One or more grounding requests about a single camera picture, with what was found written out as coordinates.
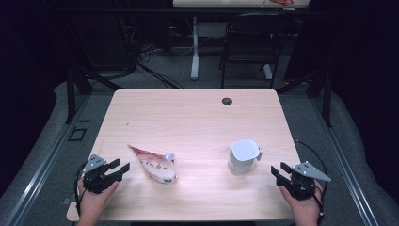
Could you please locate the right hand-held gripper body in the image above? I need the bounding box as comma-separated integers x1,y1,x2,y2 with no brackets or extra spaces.
286,160,332,201

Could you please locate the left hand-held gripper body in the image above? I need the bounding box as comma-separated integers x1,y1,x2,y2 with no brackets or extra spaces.
82,153,111,194

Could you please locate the red white snack pouch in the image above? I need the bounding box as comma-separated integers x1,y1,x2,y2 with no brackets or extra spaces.
126,144,178,185

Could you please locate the white lidded plastic container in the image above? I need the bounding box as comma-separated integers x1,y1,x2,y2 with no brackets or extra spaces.
228,138,263,176

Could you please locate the person's left hand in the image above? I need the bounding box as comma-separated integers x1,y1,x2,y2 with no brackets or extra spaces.
76,177,120,218

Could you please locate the person's right hand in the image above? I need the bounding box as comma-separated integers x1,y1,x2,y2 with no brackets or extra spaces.
279,180,324,222

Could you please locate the black metal stand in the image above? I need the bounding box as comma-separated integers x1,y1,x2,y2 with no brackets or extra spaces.
276,67,333,128
65,67,123,125

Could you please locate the black folding chair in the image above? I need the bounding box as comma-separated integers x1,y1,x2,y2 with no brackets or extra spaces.
219,12,295,89

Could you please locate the light wooden desk top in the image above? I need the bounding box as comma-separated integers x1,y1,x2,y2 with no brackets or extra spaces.
172,0,310,8

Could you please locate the left hand-held gripper cable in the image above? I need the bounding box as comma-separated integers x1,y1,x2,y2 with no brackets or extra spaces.
73,163,88,218

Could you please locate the hand-held gripper cable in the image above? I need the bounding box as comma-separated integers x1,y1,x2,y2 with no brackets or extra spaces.
293,138,328,220
73,163,88,218

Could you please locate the right hand-held gripper cable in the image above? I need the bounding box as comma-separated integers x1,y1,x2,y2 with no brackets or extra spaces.
293,138,328,220

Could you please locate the aluminium floor rail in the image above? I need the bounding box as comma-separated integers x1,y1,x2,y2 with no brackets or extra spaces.
3,93,92,226
309,93,382,226

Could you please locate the bundle of floor cables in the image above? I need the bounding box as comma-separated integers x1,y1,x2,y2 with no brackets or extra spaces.
119,40,186,90

